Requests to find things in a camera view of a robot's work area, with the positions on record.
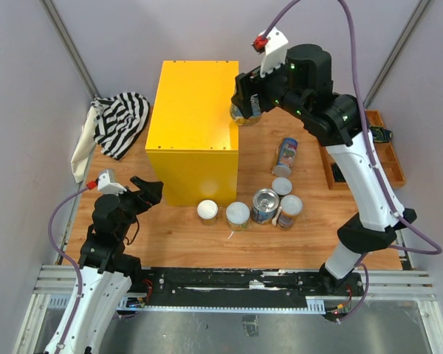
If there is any white-lid can near soup cans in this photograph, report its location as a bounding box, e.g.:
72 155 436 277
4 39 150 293
272 177 293 197

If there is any dark rolled sock lower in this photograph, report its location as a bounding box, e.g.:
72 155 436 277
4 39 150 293
332 163 346 183

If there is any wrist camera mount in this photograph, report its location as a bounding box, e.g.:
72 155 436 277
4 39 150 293
253 27 289 78
86 169 128 195

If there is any small yellow white-lid can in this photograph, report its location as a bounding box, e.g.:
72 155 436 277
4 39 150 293
196 200 219 226

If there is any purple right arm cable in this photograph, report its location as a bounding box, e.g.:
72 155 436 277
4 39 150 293
261 0 443 325

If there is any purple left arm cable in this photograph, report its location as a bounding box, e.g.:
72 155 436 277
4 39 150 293
47 182 97 354

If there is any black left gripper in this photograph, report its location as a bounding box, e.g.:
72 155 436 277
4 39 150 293
109 176 164 238

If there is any yellow-green can clear lid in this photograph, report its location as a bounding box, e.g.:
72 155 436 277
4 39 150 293
226 201 250 232

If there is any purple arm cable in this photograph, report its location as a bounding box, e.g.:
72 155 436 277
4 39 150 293
47 182 97 354
261 0 443 325

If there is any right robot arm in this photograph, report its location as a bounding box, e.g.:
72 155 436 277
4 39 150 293
231 44 416 295

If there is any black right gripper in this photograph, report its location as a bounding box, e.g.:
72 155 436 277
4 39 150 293
233 52 311 120

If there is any green patterned rolled sock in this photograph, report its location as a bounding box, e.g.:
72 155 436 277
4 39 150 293
370 126 393 144

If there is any purple-label can with spoon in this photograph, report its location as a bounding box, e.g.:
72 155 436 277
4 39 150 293
272 195 303 230

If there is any black white striped cloth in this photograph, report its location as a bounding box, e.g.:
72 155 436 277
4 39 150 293
91 92 151 161

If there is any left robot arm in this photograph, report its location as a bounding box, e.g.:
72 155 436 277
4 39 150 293
44 170 164 353

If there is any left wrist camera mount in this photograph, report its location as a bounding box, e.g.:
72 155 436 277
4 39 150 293
86 169 128 195

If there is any cream white cloth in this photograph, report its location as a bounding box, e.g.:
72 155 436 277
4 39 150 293
70 106 97 184

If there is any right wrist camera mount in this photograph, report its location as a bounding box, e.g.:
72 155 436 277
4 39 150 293
253 27 289 78

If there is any lying blue porridge can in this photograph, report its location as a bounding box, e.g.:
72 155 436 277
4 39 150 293
272 137 298 178

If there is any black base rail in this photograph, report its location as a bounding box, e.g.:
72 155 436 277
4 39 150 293
129 268 364 310

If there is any yellow wooden cabinet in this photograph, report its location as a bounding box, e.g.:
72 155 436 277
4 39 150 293
145 60 238 207

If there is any blue Progresso soup can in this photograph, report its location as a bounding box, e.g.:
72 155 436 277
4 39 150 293
230 94 263 126
251 188 280 225

